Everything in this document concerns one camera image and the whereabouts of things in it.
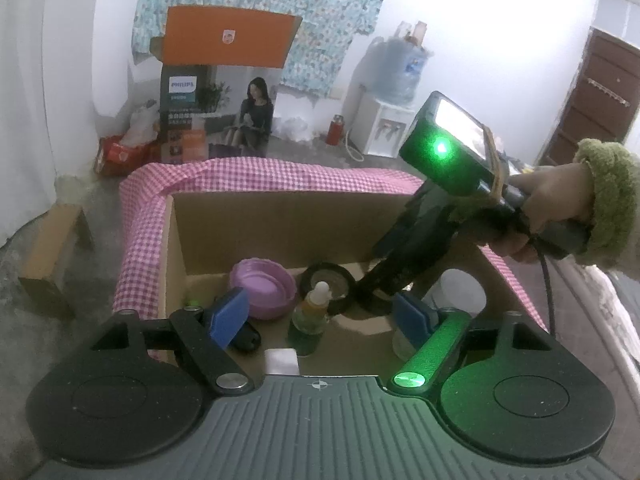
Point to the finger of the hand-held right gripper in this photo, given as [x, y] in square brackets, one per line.
[382, 285]
[392, 242]

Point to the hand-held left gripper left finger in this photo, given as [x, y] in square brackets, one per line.
[227, 317]

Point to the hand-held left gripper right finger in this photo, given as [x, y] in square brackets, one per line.
[412, 320]

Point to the black round compact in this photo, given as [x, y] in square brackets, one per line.
[341, 282]

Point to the purple round lid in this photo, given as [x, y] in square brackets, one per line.
[260, 287]

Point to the white plastic bottle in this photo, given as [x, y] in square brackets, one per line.
[457, 292]

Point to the dropper bottle with white cap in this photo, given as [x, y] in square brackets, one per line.
[307, 325]

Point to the brown cardboard box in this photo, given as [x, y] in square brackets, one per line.
[280, 230]

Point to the person's right forearm green sleeve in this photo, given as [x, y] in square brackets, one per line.
[612, 205]

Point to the person's right hand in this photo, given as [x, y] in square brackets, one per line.
[555, 195]

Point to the small black object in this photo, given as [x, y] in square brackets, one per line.
[247, 339]

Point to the white water dispenser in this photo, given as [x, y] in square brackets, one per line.
[380, 127]

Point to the blue water jug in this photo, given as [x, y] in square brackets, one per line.
[402, 72]

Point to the red thermos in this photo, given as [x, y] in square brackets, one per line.
[335, 130]

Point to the pink checked blanket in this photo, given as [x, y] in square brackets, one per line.
[225, 170]

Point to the brown wooden door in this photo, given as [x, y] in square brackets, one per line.
[595, 90]

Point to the small plain cardboard box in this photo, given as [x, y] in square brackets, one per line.
[50, 255]

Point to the red bag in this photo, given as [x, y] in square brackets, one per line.
[120, 157]

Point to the folded grey white bedding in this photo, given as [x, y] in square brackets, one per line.
[605, 360]

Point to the floral blue curtain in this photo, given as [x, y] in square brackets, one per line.
[300, 10]

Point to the white plastic bag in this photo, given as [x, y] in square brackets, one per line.
[142, 125]

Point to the orange printed appliance box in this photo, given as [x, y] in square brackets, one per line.
[220, 85]

